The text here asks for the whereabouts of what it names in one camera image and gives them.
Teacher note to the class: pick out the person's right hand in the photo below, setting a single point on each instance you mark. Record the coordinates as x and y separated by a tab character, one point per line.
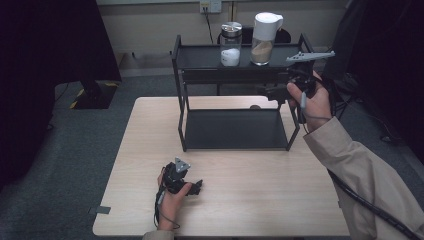
316	106

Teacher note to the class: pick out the person's left hand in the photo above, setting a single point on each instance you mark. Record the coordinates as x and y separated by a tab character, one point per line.
171	210

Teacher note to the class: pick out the glass jar with silver lid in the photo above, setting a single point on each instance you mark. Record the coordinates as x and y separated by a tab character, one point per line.
230	46

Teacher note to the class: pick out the black metal two-tier rack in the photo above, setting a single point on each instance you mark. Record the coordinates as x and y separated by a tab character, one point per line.
233	130

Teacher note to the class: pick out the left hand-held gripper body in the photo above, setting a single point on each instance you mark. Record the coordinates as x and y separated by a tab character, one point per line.
174	178

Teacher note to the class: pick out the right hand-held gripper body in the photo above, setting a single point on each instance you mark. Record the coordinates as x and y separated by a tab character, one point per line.
303	76

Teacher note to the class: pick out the black stand base, yellow stripes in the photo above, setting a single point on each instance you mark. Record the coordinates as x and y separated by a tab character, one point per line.
95	96

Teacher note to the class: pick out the white wall socket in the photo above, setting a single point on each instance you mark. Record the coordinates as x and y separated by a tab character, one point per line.
210	5

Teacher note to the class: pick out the dark curtain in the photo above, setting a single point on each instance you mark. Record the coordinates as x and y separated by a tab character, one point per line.
40	66
396	66

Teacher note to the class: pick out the grey tape strip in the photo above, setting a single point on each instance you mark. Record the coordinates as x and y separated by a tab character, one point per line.
100	210

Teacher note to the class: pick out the glass jar with white lid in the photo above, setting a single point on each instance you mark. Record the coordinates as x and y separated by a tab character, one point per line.
265	36

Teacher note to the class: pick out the black chair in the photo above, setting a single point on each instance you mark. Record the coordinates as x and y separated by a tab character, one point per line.
246	35

